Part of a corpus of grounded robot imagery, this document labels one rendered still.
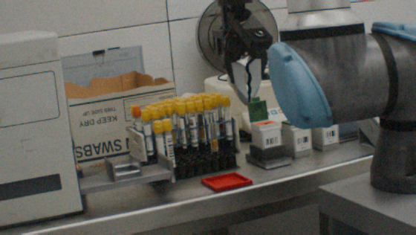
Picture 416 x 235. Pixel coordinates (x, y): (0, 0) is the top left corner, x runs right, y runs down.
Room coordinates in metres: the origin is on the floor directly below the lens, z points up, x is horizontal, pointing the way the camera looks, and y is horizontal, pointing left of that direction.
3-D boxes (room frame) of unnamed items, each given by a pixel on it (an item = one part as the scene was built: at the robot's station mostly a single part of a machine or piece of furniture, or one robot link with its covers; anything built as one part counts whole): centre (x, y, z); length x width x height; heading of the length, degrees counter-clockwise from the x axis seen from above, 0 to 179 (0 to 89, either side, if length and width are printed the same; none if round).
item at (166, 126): (1.21, 0.09, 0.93); 0.17 x 0.09 x 0.11; 115
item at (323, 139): (1.29, -0.18, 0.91); 0.05 x 0.04 x 0.07; 24
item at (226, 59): (1.28, -0.01, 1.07); 0.05 x 0.02 x 0.09; 112
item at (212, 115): (1.24, 0.04, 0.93); 0.01 x 0.01 x 0.10; 25
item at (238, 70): (1.30, -0.01, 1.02); 0.06 x 0.03 x 0.09; 22
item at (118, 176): (1.07, 0.21, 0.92); 0.21 x 0.07 x 0.05; 114
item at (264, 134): (1.22, -0.06, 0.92); 0.05 x 0.04 x 0.06; 23
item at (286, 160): (1.22, -0.06, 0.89); 0.09 x 0.05 x 0.04; 23
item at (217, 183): (1.11, 0.02, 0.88); 0.07 x 0.07 x 0.01; 24
